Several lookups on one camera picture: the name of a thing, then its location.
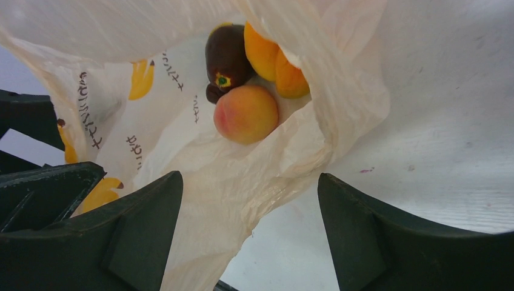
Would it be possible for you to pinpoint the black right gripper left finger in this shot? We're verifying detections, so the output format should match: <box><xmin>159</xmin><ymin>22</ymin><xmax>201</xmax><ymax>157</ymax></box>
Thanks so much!
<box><xmin>1</xmin><ymin>162</ymin><xmax>183</xmax><ymax>290</ymax></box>

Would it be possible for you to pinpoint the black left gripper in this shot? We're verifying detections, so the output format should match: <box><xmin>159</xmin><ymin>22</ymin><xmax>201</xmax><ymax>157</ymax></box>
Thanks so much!
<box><xmin>1</xmin><ymin>90</ymin><xmax>64</xmax><ymax>174</ymax></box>

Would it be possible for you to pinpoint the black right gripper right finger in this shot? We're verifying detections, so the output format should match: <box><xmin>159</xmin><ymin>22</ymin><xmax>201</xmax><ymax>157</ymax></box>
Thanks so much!
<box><xmin>318</xmin><ymin>173</ymin><xmax>513</xmax><ymax>290</ymax></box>

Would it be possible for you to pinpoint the orange translucent plastic bag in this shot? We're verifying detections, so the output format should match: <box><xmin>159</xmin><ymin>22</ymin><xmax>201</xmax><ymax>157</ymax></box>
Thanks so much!
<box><xmin>1</xmin><ymin>1</ymin><xmax>390</xmax><ymax>290</ymax></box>

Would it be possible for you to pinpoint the fake peach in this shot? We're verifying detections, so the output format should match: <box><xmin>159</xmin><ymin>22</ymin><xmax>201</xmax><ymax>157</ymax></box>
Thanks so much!
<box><xmin>213</xmin><ymin>85</ymin><xmax>279</xmax><ymax>145</ymax></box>

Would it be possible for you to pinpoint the orange fake mango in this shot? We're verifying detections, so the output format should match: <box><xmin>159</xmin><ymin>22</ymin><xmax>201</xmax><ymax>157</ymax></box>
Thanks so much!
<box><xmin>244</xmin><ymin>22</ymin><xmax>310</xmax><ymax>99</ymax></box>

